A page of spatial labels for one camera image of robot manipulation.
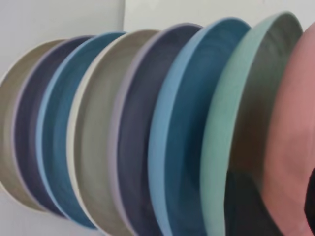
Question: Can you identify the blue round plate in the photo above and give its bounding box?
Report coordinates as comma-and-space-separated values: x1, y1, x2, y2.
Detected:
147, 16, 252, 236
35, 31, 127, 229

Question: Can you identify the pink round plate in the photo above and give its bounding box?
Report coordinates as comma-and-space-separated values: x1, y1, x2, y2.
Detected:
260, 21, 315, 236

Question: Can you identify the beige round plate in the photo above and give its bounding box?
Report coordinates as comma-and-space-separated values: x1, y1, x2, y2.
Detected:
0, 39, 67, 214
66, 29, 160, 236

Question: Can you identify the green round plate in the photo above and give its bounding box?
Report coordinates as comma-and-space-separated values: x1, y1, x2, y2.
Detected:
199, 11, 304, 236

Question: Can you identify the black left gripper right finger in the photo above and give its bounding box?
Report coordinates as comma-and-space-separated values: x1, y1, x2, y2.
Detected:
304, 167, 315, 222

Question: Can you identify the dark purple round plate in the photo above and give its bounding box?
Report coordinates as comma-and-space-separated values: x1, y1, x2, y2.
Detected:
11, 35, 96, 219
112, 22, 204, 236

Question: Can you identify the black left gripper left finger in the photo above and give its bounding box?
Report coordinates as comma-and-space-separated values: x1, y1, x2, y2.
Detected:
225, 172, 273, 236

